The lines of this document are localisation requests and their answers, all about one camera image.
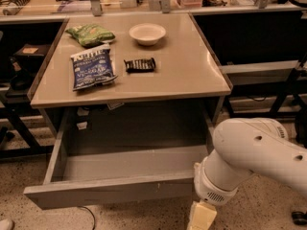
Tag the grey top drawer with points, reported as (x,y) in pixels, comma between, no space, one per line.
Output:
(132,153)

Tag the black box on left shelf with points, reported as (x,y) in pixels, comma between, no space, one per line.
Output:
(29,50)

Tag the green chip bag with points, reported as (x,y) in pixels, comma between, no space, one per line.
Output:
(91,35)

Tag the black candy bar wrapper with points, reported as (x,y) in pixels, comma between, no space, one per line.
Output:
(142,65)

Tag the grey drawer cabinet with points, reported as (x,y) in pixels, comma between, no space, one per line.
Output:
(185,72)

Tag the white bowl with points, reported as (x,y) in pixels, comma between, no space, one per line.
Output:
(147,34)

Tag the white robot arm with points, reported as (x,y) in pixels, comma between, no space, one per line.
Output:
(244,147)

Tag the black office chair base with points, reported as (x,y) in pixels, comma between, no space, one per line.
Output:
(299,218)

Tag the blue Kettle chip bag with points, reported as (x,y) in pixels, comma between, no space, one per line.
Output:
(92,67)

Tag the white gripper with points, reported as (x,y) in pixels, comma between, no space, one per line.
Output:
(209,189)

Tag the white shoe tip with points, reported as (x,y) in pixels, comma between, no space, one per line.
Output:
(6,224)

